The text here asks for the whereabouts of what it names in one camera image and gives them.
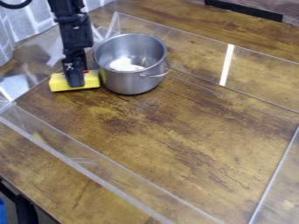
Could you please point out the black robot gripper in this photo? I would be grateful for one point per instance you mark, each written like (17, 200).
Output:
(77, 37)

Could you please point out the yellow butter block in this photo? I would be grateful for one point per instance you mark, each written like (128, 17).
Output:
(59, 84)

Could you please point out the silver metal pot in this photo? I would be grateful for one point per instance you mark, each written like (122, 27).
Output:
(148, 52)

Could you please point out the white object inside pot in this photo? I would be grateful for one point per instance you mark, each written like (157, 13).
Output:
(124, 64)

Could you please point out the white patterned curtain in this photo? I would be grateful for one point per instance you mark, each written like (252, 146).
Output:
(22, 23)

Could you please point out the blue object under table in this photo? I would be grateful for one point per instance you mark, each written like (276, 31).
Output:
(3, 217)

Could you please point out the clear acrylic tray wall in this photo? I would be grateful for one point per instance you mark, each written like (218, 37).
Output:
(200, 152)

